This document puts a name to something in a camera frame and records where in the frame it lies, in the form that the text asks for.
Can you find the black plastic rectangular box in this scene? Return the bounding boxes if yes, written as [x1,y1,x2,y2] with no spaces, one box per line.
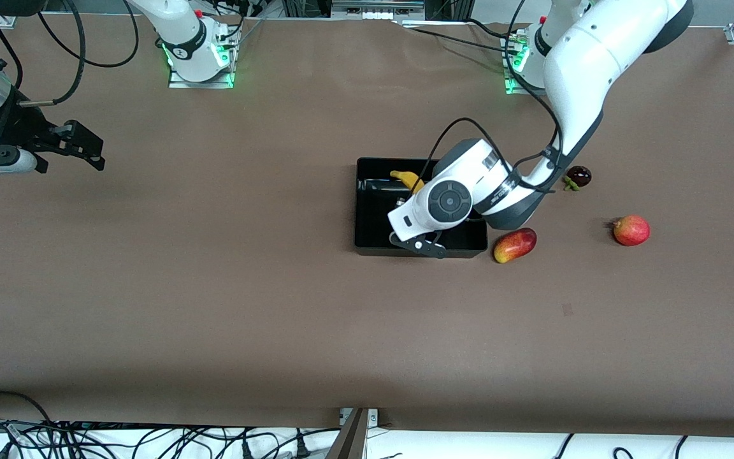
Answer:
[354,157,489,259]

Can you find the yellow banana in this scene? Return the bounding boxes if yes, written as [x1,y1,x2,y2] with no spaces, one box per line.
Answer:
[390,170,426,194]

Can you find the red apple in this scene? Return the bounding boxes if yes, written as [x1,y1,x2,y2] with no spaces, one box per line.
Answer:
[610,215,651,247]

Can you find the red yellow mango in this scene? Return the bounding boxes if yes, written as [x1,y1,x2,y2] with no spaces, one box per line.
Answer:
[493,228,538,265]

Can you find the dark purple mangosteen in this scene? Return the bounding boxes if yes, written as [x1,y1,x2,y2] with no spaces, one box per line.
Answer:
[563,165,593,192]

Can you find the brown table cover sheet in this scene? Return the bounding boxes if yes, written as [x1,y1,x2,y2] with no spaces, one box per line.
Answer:
[0,13,734,438]

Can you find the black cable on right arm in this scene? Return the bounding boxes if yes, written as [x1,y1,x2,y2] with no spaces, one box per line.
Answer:
[0,0,140,108]

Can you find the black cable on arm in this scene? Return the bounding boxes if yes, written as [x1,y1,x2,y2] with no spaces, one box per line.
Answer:
[0,0,140,108]
[429,0,564,194]

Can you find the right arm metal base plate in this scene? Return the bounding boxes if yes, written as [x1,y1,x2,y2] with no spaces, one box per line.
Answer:
[168,18,236,89]

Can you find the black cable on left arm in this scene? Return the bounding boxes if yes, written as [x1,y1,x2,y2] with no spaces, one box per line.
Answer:
[429,0,564,194]

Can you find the silver metal mounting bracket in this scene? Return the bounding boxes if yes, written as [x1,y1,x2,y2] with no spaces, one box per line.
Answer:
[340,408,380,427]

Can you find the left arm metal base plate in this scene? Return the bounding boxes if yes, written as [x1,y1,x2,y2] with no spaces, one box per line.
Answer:
[502,24,549,96]

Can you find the aluminium profile post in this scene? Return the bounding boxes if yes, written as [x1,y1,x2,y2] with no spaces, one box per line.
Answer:
[325,408,369,459]

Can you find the black floor cable loop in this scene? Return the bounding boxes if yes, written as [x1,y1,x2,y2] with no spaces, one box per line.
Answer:
[0,390,62,441]

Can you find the tangled black floor cables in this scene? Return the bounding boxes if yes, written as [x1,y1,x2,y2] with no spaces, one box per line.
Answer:
[0,418,342,459]

